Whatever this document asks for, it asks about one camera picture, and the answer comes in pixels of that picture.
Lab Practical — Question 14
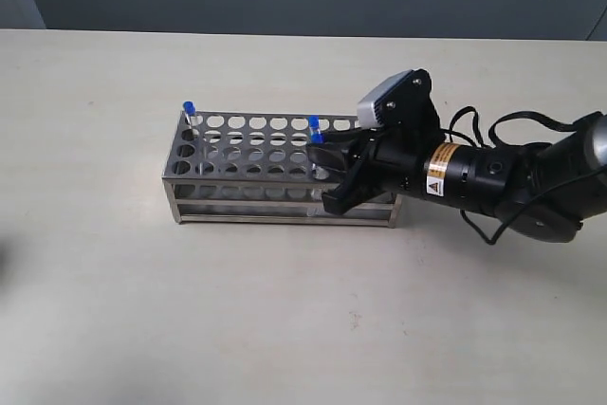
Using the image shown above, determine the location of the stainless steel test tube rack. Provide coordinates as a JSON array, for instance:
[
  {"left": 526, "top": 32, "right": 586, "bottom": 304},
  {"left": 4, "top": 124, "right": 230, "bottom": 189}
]
[{"left": 162, "top": 111, "right": 402, "bottom": 228}]

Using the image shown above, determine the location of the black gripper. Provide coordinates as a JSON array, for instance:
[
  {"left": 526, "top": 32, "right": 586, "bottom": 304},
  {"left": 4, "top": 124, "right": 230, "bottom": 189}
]
[{"left": 307, "top": 127, "right": 515, "bottom": 215}]

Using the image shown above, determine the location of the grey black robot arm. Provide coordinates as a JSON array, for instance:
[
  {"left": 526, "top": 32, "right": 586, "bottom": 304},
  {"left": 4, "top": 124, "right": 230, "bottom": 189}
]
[{"left": 306, "top": 111, "right": 606, "bottom": 245}]

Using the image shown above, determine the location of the black cable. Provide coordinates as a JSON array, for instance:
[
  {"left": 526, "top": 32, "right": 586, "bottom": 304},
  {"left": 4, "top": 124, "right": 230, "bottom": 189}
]
[{"left": 445, "top": 105, "right": 594, "bottom": 248}]

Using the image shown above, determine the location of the blue capped tube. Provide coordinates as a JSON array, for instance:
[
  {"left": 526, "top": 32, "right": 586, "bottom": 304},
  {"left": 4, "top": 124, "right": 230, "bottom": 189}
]
[
  {"left": 311, "top": 133, "right": 324, "bottom": 144},
  {"left": 182, "top": 101, "right": 199, "bottom": 140},
  {"left": 306, "top": 164, "right": 330, "bottom": 217},
  {"left": 308, "top": 116, "right": 322, "bottom": 141}
]

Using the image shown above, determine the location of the blue capped tube back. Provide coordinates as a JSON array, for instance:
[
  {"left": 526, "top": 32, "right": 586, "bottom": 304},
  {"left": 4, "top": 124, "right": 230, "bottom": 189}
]
[{"left": 308, "top": 116, "right": 322, "bottom": 141}]

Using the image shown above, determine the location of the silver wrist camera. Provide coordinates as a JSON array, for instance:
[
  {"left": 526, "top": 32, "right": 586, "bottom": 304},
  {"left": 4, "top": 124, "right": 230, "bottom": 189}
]
[{"left": 357, "top": 69, "right": 432, "bottom": 129}]

